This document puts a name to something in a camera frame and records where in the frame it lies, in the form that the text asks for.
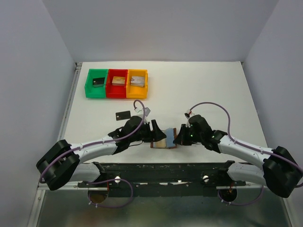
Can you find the orange plastic bin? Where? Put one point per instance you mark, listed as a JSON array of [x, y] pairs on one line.
[[133, 92]]

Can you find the black credit card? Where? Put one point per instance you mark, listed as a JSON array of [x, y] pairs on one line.
[[125, 115]]

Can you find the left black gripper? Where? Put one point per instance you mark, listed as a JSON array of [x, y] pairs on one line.
[[156, 135]]

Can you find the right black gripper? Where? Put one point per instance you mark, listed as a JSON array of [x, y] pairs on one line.
[[181, 139]]

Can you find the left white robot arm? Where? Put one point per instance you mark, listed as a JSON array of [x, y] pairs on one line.
[[58, 165]]

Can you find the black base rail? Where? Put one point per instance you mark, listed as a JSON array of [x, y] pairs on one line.
[[162, 179]]

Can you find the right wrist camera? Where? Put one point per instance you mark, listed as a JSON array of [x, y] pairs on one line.
[[188, 114]]

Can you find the gold credit card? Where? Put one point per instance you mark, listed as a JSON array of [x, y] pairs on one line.
[[160, 144]]

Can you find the gold card stack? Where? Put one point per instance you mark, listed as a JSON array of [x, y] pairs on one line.
[[118, 81]]

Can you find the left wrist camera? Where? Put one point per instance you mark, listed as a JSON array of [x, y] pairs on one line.
[[142, 111]]

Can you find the black card stack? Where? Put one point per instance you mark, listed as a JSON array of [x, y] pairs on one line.
[[98, 82]]

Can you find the green plastic bin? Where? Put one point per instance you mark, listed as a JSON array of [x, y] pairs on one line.
[[95, 92]]

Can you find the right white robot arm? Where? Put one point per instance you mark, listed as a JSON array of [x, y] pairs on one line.
[[272, 168]]

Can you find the brown leather card holder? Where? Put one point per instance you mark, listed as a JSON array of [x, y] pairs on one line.
[[166, 143]]

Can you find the silver card stack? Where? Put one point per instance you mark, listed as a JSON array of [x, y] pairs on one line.
[[137, 81]]

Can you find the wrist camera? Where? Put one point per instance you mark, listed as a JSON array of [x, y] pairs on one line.
[[142, 111], [188, 114]]

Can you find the red plastic bin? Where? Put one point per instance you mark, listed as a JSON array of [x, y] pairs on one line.
[[116, 92]]

